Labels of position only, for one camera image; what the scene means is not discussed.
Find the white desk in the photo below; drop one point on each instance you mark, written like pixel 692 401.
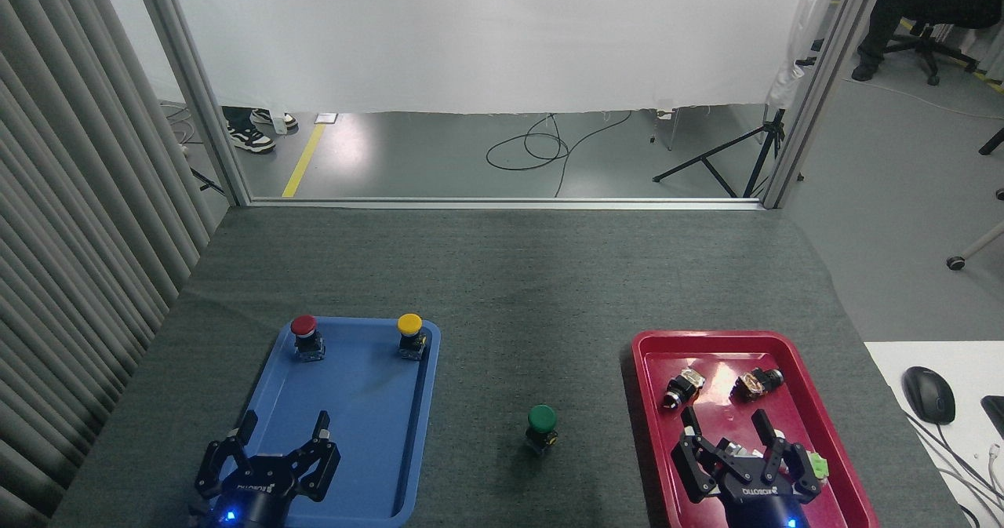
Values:
pixel 949 449

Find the yellow floor tape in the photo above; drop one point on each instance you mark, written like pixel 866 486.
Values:
pixel 303 159

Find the green push button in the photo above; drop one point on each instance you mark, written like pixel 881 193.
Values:
pixel 542 420

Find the standing person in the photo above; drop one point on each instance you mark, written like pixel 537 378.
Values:
pixel 251 140

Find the black computer mouse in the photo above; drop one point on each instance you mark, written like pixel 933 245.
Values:
pixel 928 395

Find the silver frame rail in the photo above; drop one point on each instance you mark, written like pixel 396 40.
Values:
pixel 502 203

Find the black knob selector switch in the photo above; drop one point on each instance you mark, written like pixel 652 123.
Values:
pixel 681 388

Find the blue plastic tray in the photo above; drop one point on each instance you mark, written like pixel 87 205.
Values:
pixel 376 402

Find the black keyboard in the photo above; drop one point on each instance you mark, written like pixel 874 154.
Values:
pixel 994 414

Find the red push button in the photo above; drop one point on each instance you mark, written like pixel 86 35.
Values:
pixel 304 328

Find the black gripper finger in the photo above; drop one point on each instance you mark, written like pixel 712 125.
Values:
pixel 220 465
pixel 320 461
pixel 792 461
pixel 698 461

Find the grey pleated curtain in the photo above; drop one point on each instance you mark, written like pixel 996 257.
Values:
pixel 70 214

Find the black tripod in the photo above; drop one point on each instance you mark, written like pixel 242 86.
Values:
pixel 745 151

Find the yellow push button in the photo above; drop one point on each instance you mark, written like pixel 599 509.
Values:
pixel 409 325

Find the white backdrop curtain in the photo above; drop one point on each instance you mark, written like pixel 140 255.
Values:
pixel 486 34

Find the silver frame post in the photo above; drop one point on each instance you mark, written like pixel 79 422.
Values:
pixel 192 81
pixel 823 89

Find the black office chair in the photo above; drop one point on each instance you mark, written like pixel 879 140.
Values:
pixel 933 45

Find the white stand leg with wheel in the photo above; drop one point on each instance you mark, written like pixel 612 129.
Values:
pixel 976 247

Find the seated person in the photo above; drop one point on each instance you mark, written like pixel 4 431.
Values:
pixel 925 2

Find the black brass-backed switch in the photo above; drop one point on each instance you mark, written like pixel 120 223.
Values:
pixel 757 383

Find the red plastic tray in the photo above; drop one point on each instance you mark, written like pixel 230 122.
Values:
pixel 808 387

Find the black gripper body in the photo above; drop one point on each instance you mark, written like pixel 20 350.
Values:
pixel 765 504
pixel 255 500

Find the green-tipped silver switch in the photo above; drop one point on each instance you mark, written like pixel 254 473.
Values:
pixel 820 465

